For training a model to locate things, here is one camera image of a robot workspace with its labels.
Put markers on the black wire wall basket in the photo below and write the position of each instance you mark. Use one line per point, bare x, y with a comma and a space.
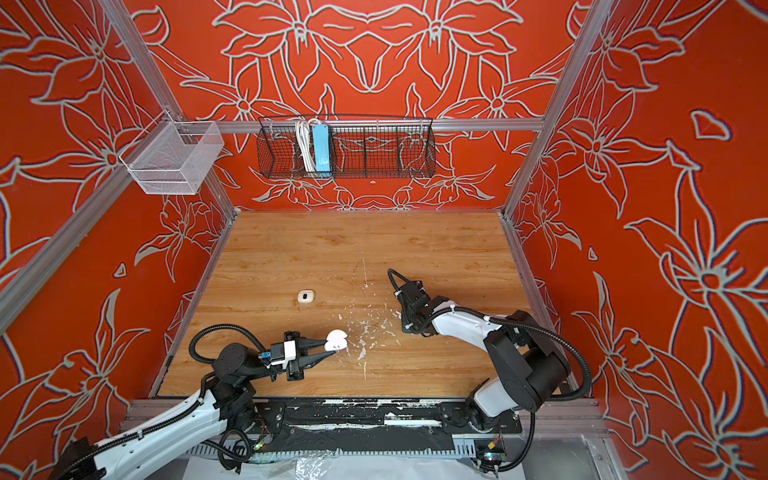
362, 147

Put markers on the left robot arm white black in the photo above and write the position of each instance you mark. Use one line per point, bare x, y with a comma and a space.
219, 414

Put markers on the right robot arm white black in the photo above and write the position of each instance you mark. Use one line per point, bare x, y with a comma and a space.
533, 365

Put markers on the blue flat box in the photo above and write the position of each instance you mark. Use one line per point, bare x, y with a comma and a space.
321, 145

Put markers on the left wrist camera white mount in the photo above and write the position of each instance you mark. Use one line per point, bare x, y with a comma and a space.
280, 354

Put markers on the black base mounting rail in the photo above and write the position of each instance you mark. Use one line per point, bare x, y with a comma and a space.
389, 425

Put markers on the small green circuit board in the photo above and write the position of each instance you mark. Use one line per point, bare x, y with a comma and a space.
491, 457

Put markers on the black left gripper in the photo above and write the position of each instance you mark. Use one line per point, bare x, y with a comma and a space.
297, 366

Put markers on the white round disc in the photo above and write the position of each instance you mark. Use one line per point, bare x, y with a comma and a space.
336, 340

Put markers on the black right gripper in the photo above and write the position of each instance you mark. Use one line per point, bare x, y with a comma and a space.
404, 322

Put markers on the clear plastic wall bin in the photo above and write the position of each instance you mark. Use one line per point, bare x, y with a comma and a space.
170, 157

